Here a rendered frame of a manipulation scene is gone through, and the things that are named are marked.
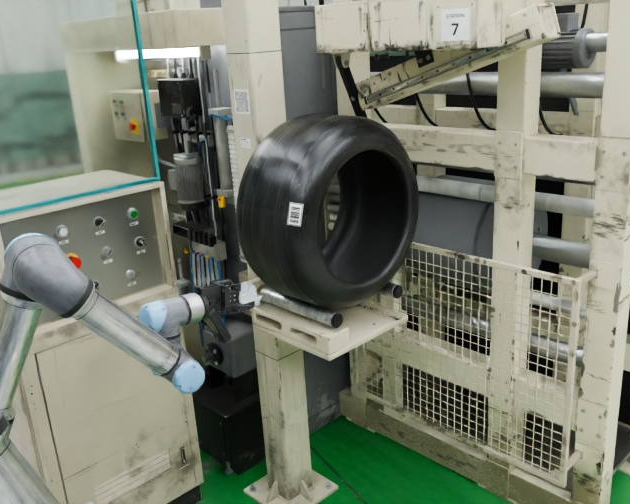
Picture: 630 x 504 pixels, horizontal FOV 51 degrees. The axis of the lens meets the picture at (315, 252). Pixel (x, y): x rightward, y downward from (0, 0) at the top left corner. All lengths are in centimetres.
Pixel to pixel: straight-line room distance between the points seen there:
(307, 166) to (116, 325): 66
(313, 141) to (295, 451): 125
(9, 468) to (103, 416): 140
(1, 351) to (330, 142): 96
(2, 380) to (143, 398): 87
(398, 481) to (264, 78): 163
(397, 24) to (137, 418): 154
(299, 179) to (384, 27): 55
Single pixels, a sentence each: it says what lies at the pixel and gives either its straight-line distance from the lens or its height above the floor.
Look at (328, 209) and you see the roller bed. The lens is 249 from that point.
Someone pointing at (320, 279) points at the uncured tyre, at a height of 105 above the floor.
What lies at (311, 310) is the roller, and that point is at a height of 91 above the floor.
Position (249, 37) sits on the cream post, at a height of 170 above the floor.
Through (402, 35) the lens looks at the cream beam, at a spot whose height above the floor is 168.
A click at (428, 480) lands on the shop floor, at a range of 278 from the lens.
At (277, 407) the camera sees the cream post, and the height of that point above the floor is 42.
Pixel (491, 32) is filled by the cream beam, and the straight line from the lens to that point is 190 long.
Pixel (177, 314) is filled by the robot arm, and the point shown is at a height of 107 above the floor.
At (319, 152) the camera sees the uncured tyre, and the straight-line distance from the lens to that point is 178.
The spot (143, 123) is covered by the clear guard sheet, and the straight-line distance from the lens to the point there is 220.
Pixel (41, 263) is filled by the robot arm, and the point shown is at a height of 130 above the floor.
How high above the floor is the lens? 170
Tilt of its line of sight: 19 degrees down
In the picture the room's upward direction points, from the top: 4 degrees counter-clockwise
